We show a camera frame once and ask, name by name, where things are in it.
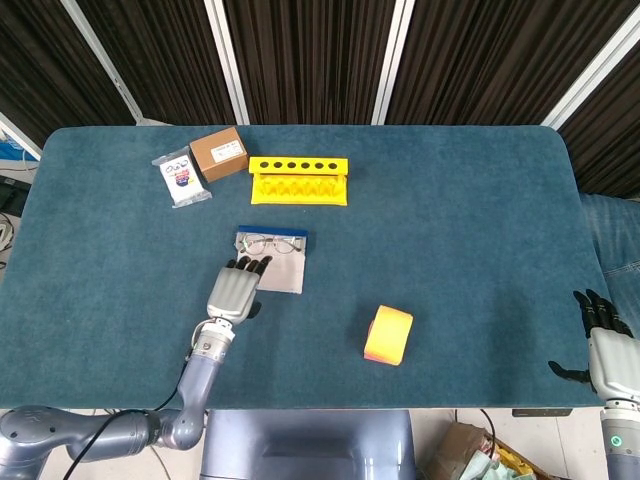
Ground black table control panel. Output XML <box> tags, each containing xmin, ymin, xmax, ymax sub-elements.
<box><xmin>511</xmin><ymin>408</ymin><xmax>574</xmax><ymax>418</ymax></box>

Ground cardboard box with rubbish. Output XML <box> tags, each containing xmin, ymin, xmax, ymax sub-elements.
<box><xmin>424</xmin><ymin>422</ymin><xmax>551</xmax><ymax>480</ymax></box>

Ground black floor cable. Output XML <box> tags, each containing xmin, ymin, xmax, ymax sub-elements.
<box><xmin>478</xmin><ymin>408</ymin><xmax>499</xmax><ymax>454</ymax></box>

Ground blue table cloth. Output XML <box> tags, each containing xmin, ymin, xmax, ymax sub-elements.
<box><xmin>0</xmin><ymin>124</ymin><xmax>614</xmax><ymax>412</ymax></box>

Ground yellow sponge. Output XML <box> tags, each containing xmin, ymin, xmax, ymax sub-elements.
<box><xmin>363</xmin><ymin>304</ymin><xmax>415</xmax><ymax>365</ymax></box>

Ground blue-grey robot torso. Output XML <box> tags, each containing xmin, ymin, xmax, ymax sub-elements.
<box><xmin>199</xmin><ymin>409</ymin><xmax>417</xmax><ymax>480</ymax></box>

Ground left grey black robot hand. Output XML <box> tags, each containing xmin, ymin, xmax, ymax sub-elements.
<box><xmin>206</xmin><ymin>254</ymin><xmax>274</xmax><ymax>323</ymax></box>

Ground brown cardboard box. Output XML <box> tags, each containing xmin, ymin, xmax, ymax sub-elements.
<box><xmin>188</xmin><ymin>126</ymin><xmax>250</xmax><ymax>184</ymax></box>

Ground white plastic packet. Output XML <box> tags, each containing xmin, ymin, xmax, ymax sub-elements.
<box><xmin>151</xmin><ymin>151</ymin><xmax>213</xmax><ymax>210</ymax></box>

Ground white aluminium partition post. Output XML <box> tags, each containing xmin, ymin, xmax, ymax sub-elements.
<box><xmin>541</xmin><ymin>7</ymin><xmax>640</xmax><ymax>132</ymax></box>
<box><xmin>203</xmin><ymin>0</ymin><xmax>251</xmax><ymax>126</ymax></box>
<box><xmin>0</xmin><ymin>112</ymin><xmax>44</xmax><ymax>162</ymax></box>
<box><xmin>59</xmin><ymin>0</ymin><xmax>147</xmax><ymax>126</ymax></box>
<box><xmin>370</xmin><ymin>0</ymin><xmax>417</xmax><ymax>126</ymax></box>

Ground blue eyeglasses case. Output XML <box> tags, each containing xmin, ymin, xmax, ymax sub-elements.
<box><xmin>233</xmin><ymin>224</ymin><xmax>310</xmax><ymax>296</ymax></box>

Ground black wire-frame eyeglasses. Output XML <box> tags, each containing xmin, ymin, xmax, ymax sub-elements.
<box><xmin>238</xmin><ymin>233</ymin><xmax>304</xmax><ymax>256</ymax></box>

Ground black device on floor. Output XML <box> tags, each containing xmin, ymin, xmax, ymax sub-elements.
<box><xmin>0</xmin><ymin>174</ymin><xmax>32</xmax><ymax>217</ymax></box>

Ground blue denim fabric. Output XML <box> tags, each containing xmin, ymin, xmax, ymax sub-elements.
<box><xmin>578</xmin><ymin>192</ymin><xmax>640</xmax><ymax>331</ymax></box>

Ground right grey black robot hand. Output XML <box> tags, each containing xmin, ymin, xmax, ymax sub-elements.
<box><xmin>548</xmin><ymin>288</ymin><xmax>640</xmax><ymax>401</ymax></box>

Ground dark pleated partition panel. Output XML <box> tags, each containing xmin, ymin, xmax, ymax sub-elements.
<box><xmin>223</xmin><ymin>0</ymin><xmax>397</xmax><ymax>126</ymax></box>
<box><xmin>559</xmin><ymin>45</ymin><xmax>640</xmax><ymax>197</ymax></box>
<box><xmin>78</xmin><ymin>0</ymin><xmax>237</xmax><ymax>126</ymax></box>
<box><xmin>0</xmin><ymin>0</ymin><xmax>137</xmax><ymax>147</ymax></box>
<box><xmin>385</xmin><ymin>0</ymin><xmax>632</xmax><ymax>126</ymax></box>

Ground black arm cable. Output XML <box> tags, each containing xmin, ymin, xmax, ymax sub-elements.
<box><xmin>62</xmin><ymin>355</ymin><xmax>194</xmax><ymax>480</ymax></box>

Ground yellow test tube rack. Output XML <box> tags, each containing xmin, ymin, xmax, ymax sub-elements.
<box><xmin>248</xmin><ymin>156</ymin><xmax>350</xmax><ymax>207</ymax></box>

